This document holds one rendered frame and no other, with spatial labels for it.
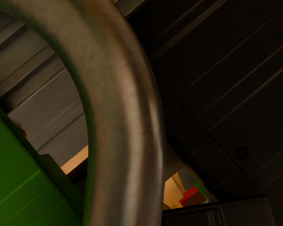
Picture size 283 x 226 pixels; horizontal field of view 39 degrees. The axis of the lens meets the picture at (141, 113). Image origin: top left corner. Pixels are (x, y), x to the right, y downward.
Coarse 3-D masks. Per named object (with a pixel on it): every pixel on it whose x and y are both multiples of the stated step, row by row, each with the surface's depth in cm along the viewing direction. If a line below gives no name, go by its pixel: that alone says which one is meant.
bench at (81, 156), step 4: (84, 148) 94; (80, 152) 95; (84, 152) 97; (76, 156) 95; (80, 156) 97; (84, 156) 99; (72, 160) 95; (76, 160) 97; (80, 160) 99; (68, 164) 96; (72, 164) 97; (76, 164) 99; (64, 168) 96; (68, 168) 98; (72, 168) 100; (64, 172) 98; (68, 172) 100
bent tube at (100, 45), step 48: (0, 0) 15; (48, 0) 14; (96, 0) 14; (96, 48) 14; (96, 96) 14; (144, 96) 14; (96, 144) 14; (144, 144) 14; (96, 192) 14; (144, 192) 14
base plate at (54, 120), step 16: (64, 80) 60; (48, 96) 61; (64, 96) 64; (16, 112) 58; (32, 112) 61; (48, 112) 64; (64, 112) 68; (80, 112) 72; (32, 128) 65; (48, 128) 69; (64, 128) 73; (80, 128) 78; (32, 144) 70; (48, 144) 74; (64, 144) 79; (80, 144) 85; (64, 160) 86
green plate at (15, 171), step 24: (0, 120) 17; (0, 144) 17; (24, 144) 17; (0, 168) 17; (24, 168) 17; (48, 168) 18; (0, 192) 17; (24, 192) 17; (48, 192) 17; (72, 192) 24; (0, 216) 17; (24, 216) 17; (48, 216) 17; (72, 216) 17
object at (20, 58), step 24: (120, 0) 19; (144, 0) 20; (0, 24) 20; (24, 24) 19; (0, 48) 19; (24, 48) 20; (48, 48) 19; (0, 72) 20; (24, 72) 19; (48, 72) 20; (0, 96) 19; (24, 96) 19
